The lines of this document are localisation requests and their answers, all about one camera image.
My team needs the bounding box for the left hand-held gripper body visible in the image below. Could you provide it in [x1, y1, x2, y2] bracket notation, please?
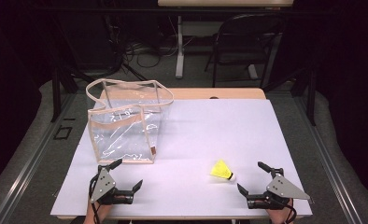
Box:
[89, 165, 135, 206]

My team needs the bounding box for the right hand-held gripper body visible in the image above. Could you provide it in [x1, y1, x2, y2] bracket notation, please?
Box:
[247, 167, 312, 210]

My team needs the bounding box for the transparent bag with beige trim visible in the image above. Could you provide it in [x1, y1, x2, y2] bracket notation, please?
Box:
[85, 77, 176, 165]

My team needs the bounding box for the yellow shuttlecock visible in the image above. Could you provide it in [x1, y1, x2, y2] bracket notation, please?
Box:
[209, 159, 237, 183]

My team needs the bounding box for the person's right hand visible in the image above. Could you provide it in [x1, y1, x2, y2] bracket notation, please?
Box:
[265, 199, 296, 224]

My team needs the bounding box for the person's left hand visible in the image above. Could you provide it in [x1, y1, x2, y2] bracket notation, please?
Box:
[83, 202, 114, 224]

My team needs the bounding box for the white table mat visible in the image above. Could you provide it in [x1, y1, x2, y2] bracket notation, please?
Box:
[50, 98, 313, 218]

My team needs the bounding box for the wooden table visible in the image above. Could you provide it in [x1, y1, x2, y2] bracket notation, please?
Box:
[99, 87, 267, 101]

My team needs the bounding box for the black metal stand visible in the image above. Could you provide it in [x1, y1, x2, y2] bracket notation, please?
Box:
[50, 66, 64, 123]

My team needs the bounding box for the black folding chair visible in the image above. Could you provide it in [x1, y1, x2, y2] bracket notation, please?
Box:
[204, 13, 287, 90]

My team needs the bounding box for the white desk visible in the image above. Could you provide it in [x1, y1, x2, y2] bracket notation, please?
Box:
[157, 0, 295, 80]

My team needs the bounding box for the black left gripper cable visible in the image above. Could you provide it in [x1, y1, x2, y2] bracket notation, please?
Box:
[88, 173, 102, 224]

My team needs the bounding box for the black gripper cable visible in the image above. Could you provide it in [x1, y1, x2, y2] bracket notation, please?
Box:
[283, 203, 298, 224]
[88, 173, 102, 224]

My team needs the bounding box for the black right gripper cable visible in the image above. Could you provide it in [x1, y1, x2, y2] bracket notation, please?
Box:
[283, 203, 298, 224]

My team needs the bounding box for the metal floor rail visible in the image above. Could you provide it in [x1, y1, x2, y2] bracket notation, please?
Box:
[0, 92, 78, 224]
[292, 94, 365, 224]

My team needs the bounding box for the bundle of floor cables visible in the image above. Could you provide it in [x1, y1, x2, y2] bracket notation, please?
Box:
[104, 15, 180, 78]

